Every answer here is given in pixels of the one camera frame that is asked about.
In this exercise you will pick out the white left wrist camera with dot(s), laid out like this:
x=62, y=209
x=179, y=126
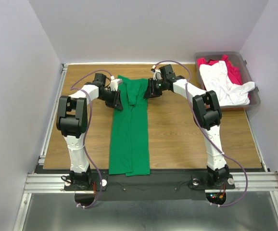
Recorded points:
x=114, y=83

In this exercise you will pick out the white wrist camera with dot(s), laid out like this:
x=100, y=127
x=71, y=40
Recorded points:
x=156, y=74
x=114, y=83

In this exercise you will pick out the red t shirt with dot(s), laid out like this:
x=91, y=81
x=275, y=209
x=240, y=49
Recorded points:
x=233, y=72

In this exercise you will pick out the white t shirt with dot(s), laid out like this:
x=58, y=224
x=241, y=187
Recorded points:
x=215, y=77

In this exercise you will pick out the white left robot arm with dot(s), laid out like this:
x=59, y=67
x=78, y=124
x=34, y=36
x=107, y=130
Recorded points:
x=73, y=121

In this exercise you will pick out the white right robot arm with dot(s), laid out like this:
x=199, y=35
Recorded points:
x=206, y=112

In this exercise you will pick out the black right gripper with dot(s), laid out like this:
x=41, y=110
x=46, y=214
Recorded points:
x=150, y=91

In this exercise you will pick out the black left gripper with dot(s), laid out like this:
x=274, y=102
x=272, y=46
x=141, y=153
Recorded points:
x=116, y=102

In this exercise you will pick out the aluminium frame rail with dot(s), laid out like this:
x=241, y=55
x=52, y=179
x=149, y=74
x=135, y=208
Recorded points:
x=252, y=182

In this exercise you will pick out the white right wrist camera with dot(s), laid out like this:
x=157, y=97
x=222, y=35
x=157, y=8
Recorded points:
x=156, y=74

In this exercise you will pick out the green t shirt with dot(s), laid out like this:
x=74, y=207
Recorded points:
x=129, y=145

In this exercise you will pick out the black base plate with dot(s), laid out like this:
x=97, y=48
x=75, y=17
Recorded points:
x=160, y=184

